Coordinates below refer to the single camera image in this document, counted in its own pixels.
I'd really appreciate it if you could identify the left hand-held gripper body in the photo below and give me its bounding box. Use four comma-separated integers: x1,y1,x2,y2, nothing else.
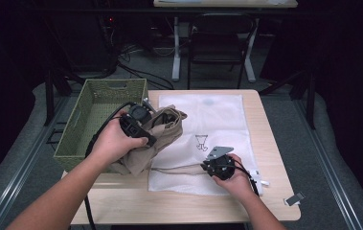
120,98,158,148

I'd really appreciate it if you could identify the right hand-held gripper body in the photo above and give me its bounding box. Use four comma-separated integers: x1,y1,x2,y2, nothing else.
202,146,237,181

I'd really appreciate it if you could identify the beige garment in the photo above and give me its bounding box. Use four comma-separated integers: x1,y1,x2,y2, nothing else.
108,104,188,177

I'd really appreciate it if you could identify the green woven basket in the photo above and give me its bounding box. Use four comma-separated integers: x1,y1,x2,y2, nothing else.
53,78,148,173

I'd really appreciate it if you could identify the white mesh laundry bag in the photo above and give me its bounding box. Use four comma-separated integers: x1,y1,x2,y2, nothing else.
147,93,270,196

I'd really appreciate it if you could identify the person's right hand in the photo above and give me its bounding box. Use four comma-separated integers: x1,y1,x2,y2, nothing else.
212,152,255,200

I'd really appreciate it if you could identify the person's left hand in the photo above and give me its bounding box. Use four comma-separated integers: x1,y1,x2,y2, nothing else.
91,109,149,171

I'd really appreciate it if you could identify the desk with white legs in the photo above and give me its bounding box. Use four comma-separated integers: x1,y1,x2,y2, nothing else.
152,0,299,83

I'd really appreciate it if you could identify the grey and white tag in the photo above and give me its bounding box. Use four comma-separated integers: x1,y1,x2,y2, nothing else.
284,191,306,207

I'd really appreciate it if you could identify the black metal stand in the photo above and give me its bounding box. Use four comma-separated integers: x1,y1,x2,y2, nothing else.
259,68,318,130
43,68,75,127

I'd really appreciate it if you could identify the black chair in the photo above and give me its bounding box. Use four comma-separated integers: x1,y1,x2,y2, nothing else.
187,12,258,90

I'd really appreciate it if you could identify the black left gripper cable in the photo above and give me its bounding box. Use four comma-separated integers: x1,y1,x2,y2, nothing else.
84,101,137,230

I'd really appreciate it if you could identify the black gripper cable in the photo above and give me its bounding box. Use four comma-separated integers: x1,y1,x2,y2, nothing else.
232,158,261,196
84,101,137,230

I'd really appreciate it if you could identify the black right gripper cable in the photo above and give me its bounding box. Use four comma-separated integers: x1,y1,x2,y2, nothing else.
232,158,261,196

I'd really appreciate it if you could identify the black floor cable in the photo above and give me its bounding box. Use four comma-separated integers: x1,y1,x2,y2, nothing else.
117,60,175,90

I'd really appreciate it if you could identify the grey metal floor rail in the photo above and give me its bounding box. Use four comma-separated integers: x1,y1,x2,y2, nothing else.
0,95,72,230
292,99,363,230

